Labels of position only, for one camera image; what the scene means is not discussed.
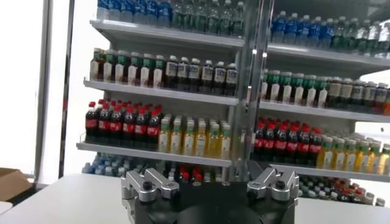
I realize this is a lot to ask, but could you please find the water bottle white label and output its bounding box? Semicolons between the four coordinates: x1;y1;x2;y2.
378;19;390;59
367;20;381;57

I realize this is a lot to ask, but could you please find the black slanted pole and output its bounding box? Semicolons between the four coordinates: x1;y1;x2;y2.
58;0;76;179

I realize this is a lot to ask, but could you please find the grey metal shelf rack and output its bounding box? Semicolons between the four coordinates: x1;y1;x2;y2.
243;0;390;183
76;0;249;183

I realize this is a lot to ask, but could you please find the brown cardboard box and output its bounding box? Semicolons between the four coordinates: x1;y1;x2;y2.
0;167;34;202

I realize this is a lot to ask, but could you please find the blue label water bottle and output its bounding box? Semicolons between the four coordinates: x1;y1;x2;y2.
297;14;311;47
96;0;110;21
145;0;158;26
121;0;134;24
319;18;335;50
285;12;299;45
108;0;122;23
157;0;173;28
272;10;287;44
308;16;322;48
133;0;146;25

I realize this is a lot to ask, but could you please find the green tinted water bottle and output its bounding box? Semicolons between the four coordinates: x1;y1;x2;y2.
232;1;245;38
332;16;347;51
207;0;220;35
219;0;233;37
344;17;359;53
195;0;208;33
172;0;185;30
356;19;371;55
183;0;196;31

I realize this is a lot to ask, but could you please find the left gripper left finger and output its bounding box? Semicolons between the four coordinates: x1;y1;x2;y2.
121;167;180;211

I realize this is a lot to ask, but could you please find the dark bottle beige label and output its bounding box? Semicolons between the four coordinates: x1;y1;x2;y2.
328;77;342;108
339;78;353;109

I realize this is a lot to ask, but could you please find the grey window frame post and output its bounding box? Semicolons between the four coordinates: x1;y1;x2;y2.
34;0;54;183

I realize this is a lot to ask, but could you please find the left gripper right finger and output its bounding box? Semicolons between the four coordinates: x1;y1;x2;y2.
246;166;300;205

